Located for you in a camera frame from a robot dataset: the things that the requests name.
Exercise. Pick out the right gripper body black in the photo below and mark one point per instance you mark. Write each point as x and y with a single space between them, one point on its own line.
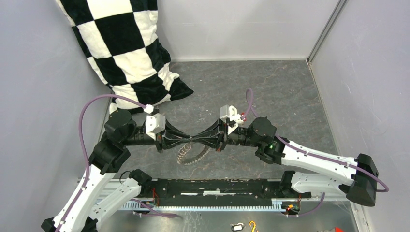
224 129

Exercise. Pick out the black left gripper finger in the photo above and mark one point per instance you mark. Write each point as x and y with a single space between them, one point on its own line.
171 133
170 143

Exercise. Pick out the red tag key on table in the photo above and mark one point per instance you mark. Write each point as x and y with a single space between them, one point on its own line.
243 115

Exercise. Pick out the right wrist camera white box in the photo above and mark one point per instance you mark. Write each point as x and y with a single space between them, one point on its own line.
229 113

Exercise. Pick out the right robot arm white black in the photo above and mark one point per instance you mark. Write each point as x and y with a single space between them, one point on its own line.
356 177

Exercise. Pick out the white toothed cable duct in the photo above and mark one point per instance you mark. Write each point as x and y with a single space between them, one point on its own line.
275 206

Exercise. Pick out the orange carabiner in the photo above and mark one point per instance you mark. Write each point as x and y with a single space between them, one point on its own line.
253 226

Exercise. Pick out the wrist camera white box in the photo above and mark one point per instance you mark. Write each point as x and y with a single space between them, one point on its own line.
155 123
229 113

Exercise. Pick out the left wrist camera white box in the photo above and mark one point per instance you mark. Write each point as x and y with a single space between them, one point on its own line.
155 123

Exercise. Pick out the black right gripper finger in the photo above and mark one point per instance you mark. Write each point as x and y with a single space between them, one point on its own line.
212 143
211 132

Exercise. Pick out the black white checkered pillow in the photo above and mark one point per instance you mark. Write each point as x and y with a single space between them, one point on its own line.
119 39

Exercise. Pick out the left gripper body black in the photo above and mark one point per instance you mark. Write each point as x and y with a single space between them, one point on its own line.
159 137

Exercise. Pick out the key with black tag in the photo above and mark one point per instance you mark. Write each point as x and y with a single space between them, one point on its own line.
237 227

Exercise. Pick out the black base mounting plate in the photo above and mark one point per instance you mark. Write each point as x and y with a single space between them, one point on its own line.
219 192

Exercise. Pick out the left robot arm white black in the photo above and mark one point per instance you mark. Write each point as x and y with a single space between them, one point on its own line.
83 212

